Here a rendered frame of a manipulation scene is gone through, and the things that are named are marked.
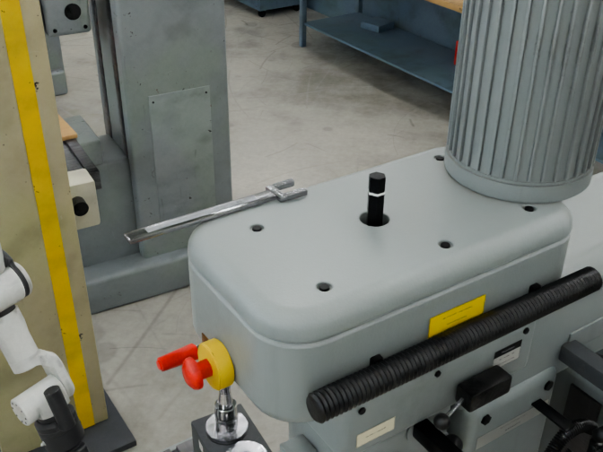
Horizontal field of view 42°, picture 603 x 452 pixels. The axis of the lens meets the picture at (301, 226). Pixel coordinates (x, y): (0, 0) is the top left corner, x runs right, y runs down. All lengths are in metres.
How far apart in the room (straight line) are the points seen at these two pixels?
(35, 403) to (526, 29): 1.24
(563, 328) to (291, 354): 0.51
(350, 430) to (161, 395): 2.56
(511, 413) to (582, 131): 0.44
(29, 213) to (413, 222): 1.94
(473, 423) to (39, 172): 1.87
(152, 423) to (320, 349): 2.58
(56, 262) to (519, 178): 2.09
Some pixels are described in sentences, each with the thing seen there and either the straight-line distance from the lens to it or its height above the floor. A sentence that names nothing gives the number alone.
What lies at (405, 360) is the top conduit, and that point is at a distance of 0.89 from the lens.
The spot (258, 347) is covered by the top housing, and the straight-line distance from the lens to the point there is 0.85.
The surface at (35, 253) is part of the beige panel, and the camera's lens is 2.83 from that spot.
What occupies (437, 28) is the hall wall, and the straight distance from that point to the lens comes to 7.18.
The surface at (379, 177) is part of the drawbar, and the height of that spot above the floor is 1.95.
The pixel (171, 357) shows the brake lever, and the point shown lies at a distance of 1.05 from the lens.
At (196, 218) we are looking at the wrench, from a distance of 0.96.
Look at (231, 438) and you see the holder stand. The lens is 1.69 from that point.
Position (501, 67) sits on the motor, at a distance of 0.99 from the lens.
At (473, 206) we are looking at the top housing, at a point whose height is 1.89.
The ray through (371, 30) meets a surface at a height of 0.23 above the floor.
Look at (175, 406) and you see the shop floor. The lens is 3.44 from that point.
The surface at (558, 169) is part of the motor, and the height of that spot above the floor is 1.94.
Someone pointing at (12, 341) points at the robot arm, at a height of 1.35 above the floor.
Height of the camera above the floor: 2.39
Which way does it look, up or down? 31 degrees down
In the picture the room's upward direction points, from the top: 1 degrees clockwise
